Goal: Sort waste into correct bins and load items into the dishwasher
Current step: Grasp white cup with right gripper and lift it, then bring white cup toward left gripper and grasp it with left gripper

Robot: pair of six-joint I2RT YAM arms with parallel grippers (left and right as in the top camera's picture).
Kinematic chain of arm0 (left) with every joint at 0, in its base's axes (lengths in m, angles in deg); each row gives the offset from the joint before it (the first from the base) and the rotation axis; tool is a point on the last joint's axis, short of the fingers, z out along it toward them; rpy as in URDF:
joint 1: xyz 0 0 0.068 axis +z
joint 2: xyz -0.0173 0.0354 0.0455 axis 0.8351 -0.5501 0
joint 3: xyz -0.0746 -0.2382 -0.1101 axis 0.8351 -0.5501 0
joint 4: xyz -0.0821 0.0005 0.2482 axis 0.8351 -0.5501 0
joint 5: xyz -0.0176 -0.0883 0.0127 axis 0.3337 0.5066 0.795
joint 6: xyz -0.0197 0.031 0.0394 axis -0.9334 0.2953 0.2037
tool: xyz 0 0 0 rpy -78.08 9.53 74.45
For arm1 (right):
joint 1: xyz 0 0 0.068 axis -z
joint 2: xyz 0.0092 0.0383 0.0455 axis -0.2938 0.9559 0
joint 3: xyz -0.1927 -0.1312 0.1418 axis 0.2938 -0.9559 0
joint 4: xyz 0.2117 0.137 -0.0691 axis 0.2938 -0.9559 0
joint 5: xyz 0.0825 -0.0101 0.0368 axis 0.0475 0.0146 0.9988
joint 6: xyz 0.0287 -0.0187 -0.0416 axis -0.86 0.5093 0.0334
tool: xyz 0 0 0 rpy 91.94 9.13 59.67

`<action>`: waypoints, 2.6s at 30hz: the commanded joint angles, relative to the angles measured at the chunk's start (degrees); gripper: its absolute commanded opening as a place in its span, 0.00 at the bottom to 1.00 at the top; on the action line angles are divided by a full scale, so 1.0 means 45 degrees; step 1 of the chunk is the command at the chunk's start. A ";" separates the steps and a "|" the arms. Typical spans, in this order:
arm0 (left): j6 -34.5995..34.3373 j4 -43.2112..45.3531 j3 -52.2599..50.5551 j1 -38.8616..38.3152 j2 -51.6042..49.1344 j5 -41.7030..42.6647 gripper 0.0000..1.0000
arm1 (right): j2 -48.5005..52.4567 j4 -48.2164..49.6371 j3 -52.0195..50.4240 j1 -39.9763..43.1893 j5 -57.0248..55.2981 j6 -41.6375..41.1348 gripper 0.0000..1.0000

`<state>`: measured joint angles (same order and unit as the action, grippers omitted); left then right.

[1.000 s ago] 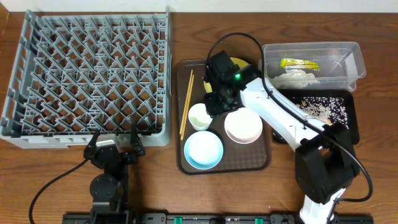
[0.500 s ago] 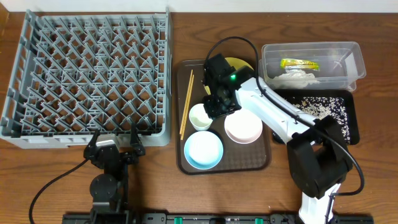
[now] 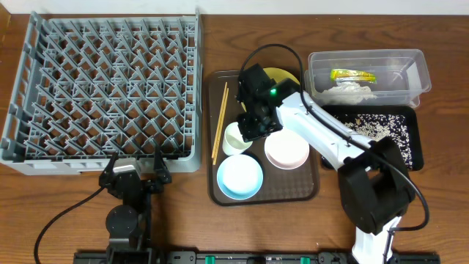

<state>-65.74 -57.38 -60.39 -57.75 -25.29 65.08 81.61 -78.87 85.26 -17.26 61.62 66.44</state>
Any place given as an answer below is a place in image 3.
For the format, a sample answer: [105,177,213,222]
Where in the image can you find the green snack wrapper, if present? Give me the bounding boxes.
[330,69,377,84]

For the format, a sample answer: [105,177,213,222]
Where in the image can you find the light blue bowl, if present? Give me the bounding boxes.
[216,154,264,200]

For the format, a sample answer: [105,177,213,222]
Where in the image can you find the clear plastic waste bin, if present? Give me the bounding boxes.
[305,49,432,108]

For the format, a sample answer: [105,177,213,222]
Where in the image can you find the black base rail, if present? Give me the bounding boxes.
[72,249,443,264]

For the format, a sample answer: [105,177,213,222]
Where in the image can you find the pink bowl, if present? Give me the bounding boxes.
[264,128,310,170]

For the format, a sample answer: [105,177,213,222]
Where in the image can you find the grey plastic dishwasher rack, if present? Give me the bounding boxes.
[1,12,203,175]

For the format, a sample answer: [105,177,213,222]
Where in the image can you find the black rectangular tray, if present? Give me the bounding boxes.
[323,105,424,171]

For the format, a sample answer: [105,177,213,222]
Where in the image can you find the white paper napkin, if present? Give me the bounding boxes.
[317,81,377,105]

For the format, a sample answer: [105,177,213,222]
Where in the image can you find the yellow round plate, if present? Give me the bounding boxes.
[237,64,300,112]

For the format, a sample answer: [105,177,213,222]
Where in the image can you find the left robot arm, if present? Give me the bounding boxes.
[99,146,171,263]

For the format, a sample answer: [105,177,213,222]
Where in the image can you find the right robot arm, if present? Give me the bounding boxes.
[237,65,419,263]

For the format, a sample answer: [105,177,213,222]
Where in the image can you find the white cup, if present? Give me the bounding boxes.
[222,122,253,156]

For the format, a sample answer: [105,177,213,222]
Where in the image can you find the wooden chopstick left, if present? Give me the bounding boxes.
[211,82,228,161]

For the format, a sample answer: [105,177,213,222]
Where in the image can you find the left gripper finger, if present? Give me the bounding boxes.
[102,153,118,176]
[153,144,165,173]

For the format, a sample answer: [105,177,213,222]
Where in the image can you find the rice food scraps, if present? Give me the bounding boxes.
[340,114,413,169]

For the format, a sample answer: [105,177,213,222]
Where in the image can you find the dark brown serving tray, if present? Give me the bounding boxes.
[204,70,320,207]

